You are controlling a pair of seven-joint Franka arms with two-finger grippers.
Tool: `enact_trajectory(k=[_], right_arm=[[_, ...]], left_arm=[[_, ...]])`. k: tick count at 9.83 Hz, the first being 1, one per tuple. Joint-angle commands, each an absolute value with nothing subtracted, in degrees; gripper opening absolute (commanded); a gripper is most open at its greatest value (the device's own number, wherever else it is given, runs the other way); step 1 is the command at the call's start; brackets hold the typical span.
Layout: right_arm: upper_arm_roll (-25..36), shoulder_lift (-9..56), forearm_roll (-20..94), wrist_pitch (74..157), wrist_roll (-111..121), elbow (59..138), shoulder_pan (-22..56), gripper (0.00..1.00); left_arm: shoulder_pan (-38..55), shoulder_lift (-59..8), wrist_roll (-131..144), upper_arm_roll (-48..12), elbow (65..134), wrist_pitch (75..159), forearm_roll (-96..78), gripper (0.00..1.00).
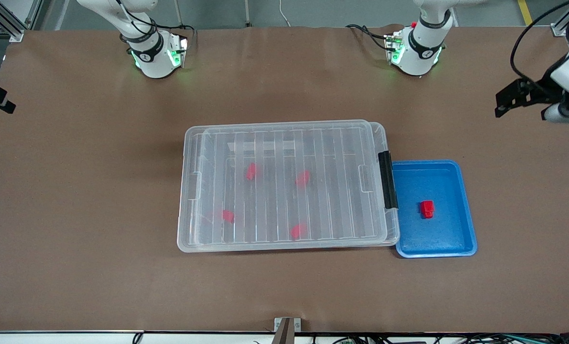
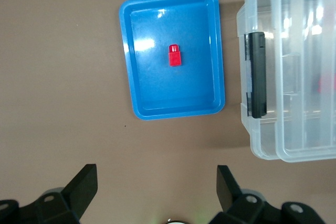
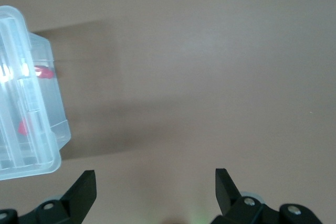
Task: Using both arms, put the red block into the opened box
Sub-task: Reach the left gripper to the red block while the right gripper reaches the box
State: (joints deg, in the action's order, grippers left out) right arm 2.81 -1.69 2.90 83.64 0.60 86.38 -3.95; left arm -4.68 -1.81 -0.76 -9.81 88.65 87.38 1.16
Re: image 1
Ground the clear plastic box lid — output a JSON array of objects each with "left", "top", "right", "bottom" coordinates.
[{"left": 176, "top": 119, "right": 388, "bottom": 253}]

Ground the black box latch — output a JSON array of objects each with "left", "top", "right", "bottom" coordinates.
[{"left": 378, "top": 150, "right": 399, "bottom": 210}]

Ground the clear plastic storage box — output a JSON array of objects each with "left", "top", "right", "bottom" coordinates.
[{"left": 192, "top": 121, "right": 401, "bottom": 249}]

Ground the brown table cover mat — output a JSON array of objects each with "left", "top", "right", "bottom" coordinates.
[{"left": 0, "top": 24, "right": 569, "bottom": 334}]

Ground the blue plastic tray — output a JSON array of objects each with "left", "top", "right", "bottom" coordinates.
[{"left": 390, "top": 159, "right": 479, "bottom": 259}]

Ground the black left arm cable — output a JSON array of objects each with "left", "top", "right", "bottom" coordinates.
[{"left": 510, "top": 0, "right": 569, "bottom": 85}]

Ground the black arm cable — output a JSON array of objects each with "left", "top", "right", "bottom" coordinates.
[
  {"left": 510, "top": 0, "right": 569, "bottom": 85},
  {"left": 114, "top": 0, "right": 147, "bottom": 35}
]

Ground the black base cable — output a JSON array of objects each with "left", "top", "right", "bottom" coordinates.
[
  {"left": 156, "top": 23, "right": 198, "bottom": 48},
  {"left": 345, "top": 22, "right": 396, "bottom": 51}
]

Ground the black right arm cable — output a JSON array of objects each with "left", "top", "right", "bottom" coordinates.
[{"left": 114, "top": 0, "right": 147, "bottom": 35}]

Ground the silver bracket with post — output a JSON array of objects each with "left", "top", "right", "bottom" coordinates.
[{"left": 272, "top": 317, "right": 303, "bottom": 344}]

